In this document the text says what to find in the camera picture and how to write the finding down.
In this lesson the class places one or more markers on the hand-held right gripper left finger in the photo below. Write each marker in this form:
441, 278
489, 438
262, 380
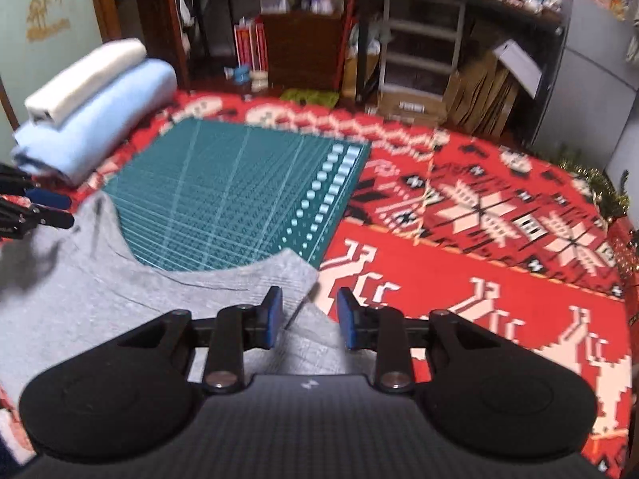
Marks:
273, 317

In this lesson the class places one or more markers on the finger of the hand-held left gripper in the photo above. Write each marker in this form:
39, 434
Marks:
50, 219
50, 199

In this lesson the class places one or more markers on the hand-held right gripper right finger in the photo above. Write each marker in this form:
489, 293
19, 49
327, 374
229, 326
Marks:
347, 317

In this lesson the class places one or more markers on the grey t-shirt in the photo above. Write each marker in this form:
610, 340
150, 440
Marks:
100, 299

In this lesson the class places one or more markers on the light blue folded blanket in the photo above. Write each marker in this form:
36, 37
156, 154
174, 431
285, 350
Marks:
110, 119

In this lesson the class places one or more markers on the white folded cloth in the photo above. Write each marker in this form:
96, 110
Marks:
85, 77

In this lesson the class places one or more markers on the red patterned blanket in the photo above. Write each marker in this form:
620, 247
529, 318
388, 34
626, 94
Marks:
474, 284

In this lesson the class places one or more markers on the green cutting mat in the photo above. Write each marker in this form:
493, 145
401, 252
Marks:
224, 194

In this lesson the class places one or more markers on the wooden door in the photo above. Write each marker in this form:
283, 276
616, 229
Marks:
145, 20

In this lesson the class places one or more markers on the flat cardboard box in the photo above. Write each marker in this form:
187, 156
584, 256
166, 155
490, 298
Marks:
412, 107

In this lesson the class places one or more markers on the lime green perforated board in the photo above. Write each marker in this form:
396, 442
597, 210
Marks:
309, 98

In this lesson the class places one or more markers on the blue bowl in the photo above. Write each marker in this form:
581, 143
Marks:
241, 76

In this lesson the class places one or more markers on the white ceramic bowl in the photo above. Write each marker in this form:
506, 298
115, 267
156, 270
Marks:
259, 81

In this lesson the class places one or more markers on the red printed carton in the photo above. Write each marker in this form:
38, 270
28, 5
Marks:
261, 45
243, 45

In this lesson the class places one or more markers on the stack of flattened cardboard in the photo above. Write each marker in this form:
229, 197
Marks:
479, 100

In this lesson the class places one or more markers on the wooden drawer cabinet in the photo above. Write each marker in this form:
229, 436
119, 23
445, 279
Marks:
302, 50

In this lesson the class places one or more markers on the christmas garland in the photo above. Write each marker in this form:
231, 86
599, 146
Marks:
594, 184

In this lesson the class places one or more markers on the white plastic drawer unit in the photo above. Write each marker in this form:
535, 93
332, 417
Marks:
422, 45

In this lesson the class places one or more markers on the white flat box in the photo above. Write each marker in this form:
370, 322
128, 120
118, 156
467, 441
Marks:
519, 67

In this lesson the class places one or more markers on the silver refrigerator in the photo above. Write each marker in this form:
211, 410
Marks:
584, 85

